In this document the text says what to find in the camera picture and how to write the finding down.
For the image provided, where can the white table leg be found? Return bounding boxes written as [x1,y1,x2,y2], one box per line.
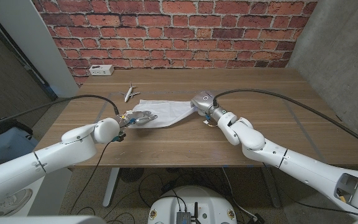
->
[102,167,120,208]

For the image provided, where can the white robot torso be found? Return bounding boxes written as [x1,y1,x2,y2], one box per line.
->
[147,185,238,224]

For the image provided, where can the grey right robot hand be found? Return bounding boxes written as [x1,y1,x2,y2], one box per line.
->
[190,91,217,116]

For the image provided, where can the thin black left wrist cable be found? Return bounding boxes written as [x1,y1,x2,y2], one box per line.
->
[69,139,120,216]

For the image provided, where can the grey table leg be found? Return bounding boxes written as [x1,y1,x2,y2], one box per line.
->
[261,167,282,208]

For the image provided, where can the grey white sneaker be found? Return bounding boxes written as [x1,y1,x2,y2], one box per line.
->
[0,188,33,217]

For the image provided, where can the white toy plane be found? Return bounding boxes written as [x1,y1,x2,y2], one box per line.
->
[119,82,141,103]

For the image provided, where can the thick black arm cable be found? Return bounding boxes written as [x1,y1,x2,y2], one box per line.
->
[0,94,120,130]
[213,88,358,153]

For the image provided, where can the white handkerchief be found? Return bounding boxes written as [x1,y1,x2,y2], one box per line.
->
[128,99,198,129]

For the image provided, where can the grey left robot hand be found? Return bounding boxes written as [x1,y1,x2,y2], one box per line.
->
[116,110,158,128]

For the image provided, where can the blue storage bin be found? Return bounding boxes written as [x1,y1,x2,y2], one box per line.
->
[0,126,39,172]

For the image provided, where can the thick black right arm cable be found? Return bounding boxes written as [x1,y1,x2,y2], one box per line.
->
[213,88,358,153]

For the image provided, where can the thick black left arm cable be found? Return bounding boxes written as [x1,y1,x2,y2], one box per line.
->
[0,94,120,130]

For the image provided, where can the white floor board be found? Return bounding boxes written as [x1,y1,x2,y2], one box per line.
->
[23,167,73,217]

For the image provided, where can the white power strip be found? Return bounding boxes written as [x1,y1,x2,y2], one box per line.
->
[88,64,115,77]

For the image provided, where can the red brick print backdrop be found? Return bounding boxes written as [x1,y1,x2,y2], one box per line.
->
[31,0,318,86]

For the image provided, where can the round black floor fan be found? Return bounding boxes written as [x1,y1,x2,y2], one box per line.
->
[119,167,145,184]

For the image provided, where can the grey electronics box with antenna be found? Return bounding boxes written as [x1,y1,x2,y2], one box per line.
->
[175,202,200,224]

